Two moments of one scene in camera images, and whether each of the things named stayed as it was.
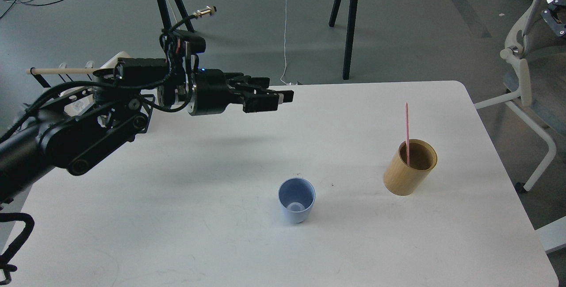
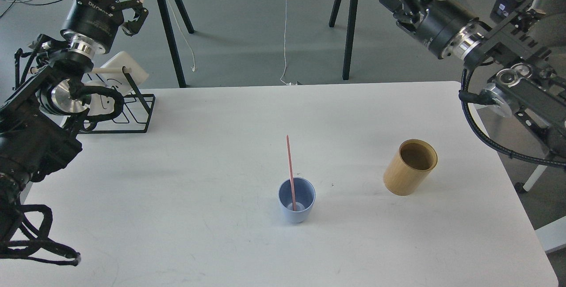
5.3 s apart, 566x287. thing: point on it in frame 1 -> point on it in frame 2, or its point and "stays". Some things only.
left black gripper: x=214 y=89 -> x=95 y=16
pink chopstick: x=407 y=134 -> x=292 y=181
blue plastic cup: x=296 y=196 stays
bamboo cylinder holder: x=401 y=180 stays
